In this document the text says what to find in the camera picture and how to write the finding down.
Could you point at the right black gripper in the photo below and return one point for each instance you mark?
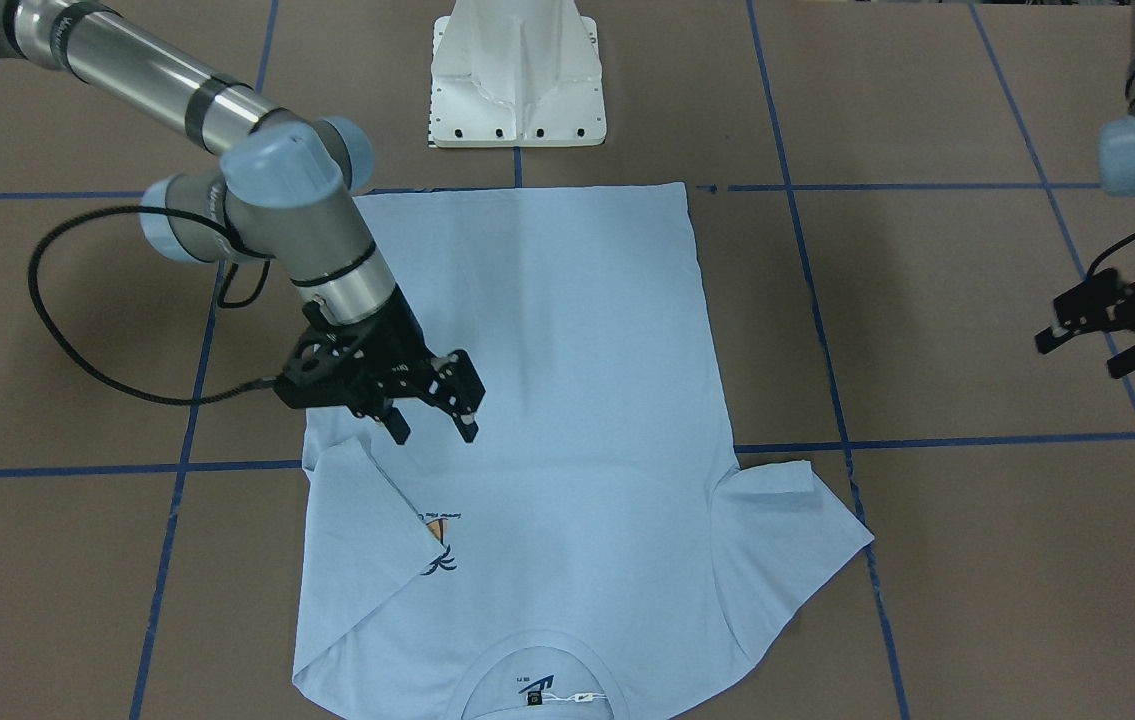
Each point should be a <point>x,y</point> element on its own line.
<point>399,345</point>

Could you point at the light blue t-shirt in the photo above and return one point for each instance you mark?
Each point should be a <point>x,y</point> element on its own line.
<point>599,533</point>

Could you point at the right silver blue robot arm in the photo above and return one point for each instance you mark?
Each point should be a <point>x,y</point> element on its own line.
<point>282,195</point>

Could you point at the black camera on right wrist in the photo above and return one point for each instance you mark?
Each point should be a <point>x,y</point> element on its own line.
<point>322,371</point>

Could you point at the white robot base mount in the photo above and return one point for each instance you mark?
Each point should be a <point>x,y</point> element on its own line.
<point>516,75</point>

